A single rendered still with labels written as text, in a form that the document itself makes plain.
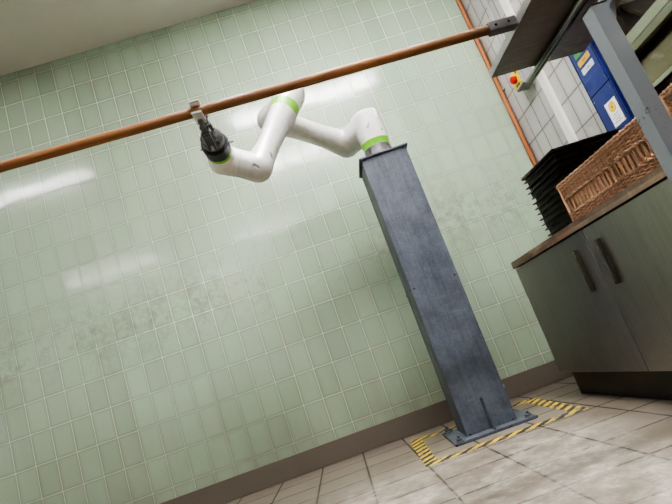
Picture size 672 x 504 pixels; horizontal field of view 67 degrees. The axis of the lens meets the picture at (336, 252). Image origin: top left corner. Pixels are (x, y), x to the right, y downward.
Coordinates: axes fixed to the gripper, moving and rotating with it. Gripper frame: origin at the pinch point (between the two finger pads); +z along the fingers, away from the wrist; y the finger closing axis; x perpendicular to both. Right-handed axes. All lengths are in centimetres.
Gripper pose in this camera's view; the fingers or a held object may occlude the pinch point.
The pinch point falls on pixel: (197, 112)
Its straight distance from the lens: 160.2
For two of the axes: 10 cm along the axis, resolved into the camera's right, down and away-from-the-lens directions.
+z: 0.0, -2.3, -9.7
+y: 3.0, 9.3, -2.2
